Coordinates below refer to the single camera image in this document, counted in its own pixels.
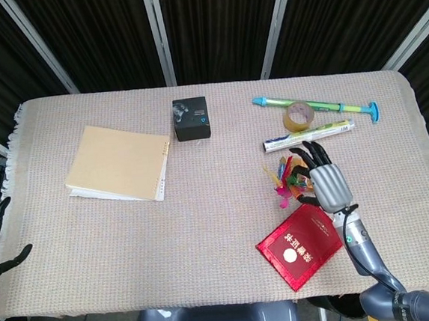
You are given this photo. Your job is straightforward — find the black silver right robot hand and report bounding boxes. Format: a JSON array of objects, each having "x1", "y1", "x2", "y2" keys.
[{"x1": 288, "y1": 137, "x2": 356, "y2": 216}]

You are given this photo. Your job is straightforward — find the colourful feather shuttlecock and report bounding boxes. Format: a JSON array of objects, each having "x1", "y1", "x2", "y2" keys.
[{"x1": 261, "y1": 153, "x2": 313, "y2": 212}]

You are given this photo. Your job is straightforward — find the red certificate booklet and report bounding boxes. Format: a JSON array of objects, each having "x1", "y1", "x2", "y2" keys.
[{"x1": 251, "y1": 200, "x2": 349, "y2": 296}]

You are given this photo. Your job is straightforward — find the clear packing tape roll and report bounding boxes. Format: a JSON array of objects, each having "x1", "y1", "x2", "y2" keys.
[{"x1": 282, "y1": 99, "x2": 313, "y2": 132}]

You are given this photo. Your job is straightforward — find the blue green toy pump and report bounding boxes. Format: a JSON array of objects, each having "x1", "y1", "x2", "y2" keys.
[{"x1": 251, "y1": 85, "x2": 381, "y2": 135}]

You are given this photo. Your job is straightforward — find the black cardboard box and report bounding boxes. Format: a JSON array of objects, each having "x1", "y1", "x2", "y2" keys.
[{"x1": 171, "y1": 96, "x2": 213, "y2": 143}]

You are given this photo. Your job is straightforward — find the kraft paper notebook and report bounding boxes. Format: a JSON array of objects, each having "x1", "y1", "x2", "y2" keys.
[{"x1": 60, "y1": 118, "x2": 177, "y2": 209}]

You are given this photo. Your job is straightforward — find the beige woven tablecloth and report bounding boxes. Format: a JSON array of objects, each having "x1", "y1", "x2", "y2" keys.
[{"x1": 0, "y1": 63, "x2": 429, "y2": 321}]

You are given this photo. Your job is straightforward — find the white loose paper sheets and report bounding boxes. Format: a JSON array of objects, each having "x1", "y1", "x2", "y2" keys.
[{"x1": 65, "y1": 149, "x2": 172, "y2": 211}]

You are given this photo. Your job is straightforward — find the dark pleated curtain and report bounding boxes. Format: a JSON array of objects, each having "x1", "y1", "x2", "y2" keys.
[{"x1": 0, "y1": 0, "x2": 429, "y2": 180}]

